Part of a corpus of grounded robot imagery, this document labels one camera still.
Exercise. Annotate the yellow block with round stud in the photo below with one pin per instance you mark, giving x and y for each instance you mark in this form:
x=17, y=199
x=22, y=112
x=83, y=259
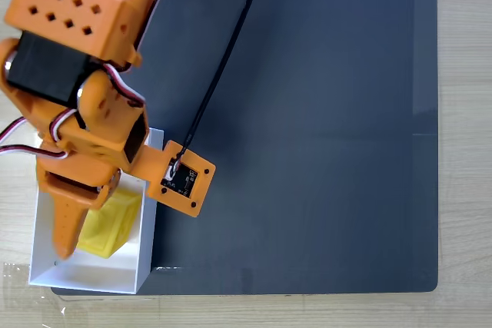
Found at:
x=111, y=224

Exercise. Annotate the white open cardboard box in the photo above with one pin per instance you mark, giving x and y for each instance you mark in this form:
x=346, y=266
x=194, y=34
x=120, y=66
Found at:
x=96, y=276

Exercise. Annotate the clear adhesive tape piece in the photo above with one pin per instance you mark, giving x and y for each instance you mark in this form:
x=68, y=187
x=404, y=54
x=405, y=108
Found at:
x=15, y=278

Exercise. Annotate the dark grey table mat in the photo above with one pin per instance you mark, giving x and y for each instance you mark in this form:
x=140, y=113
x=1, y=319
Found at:
x=307, y=151

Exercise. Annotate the orange camera mount with board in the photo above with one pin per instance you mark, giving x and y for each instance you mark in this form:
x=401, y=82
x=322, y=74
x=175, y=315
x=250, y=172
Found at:
x=180, y=182

